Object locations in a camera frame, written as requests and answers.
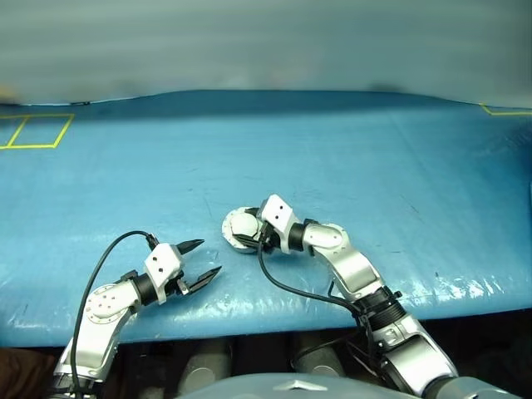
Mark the grey rounded cylinder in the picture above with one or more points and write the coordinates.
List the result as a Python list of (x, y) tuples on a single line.
[(203, 370), (318, 359)]

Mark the grey robot torso with emblem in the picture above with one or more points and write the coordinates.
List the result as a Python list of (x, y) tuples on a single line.
[(257, 386)]

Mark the silver ribbed motor housing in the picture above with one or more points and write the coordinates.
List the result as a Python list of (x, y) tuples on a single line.
[(243, 224)]

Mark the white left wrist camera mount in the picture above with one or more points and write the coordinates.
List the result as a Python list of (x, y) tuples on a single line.
[(162, 264)]

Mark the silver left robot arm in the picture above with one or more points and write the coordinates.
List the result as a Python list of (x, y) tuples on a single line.
[(104, 307)]

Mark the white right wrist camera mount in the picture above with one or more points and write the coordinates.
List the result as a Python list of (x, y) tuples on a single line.
[(278, 214)]

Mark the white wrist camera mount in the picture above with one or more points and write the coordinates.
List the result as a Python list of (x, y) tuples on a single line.
[(278, 214), (162, 264)]

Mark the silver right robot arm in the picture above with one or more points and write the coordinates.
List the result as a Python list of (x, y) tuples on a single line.
[(353, 266)]

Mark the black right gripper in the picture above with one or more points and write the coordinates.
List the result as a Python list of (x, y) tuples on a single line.
[(268, 239)]

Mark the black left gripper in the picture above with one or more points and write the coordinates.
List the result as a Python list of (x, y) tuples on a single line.
[(176, 287)]

